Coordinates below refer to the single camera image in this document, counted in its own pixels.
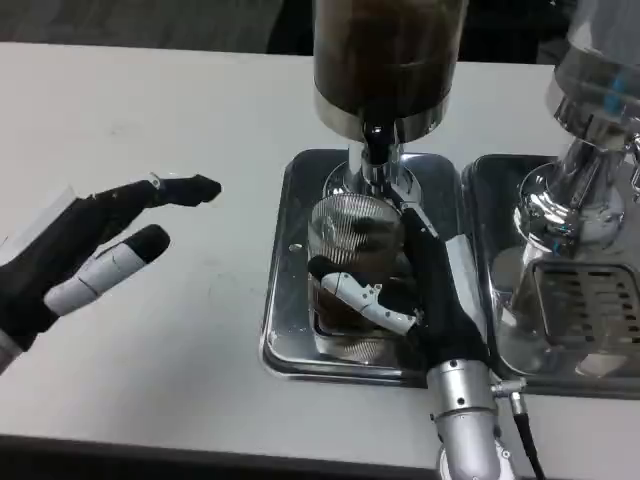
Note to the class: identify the clear empty drink dispenser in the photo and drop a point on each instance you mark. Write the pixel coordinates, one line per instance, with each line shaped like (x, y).
(590, 100)

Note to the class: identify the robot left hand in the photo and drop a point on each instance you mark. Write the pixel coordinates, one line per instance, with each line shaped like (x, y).
(65, 245)

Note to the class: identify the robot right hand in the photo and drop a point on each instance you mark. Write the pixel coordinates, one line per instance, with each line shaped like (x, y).
(445, 310)

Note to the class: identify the dark drink dispenser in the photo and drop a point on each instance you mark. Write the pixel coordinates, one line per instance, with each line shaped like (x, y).
(385, 60)

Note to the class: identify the clear ribbed glass cup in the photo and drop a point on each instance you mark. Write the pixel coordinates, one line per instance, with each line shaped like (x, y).
(350, 230)

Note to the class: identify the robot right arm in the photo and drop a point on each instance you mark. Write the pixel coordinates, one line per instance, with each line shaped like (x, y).
(462, 415)

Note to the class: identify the steel drip tray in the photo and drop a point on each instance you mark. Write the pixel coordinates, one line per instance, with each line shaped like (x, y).
(492, 235)
(285, 280)

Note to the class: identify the black dispenser tap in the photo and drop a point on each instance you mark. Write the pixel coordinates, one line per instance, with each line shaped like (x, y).
(378, 142)

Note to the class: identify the steel drip grid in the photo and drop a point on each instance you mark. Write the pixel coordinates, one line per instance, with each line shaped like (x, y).
(595, 300)

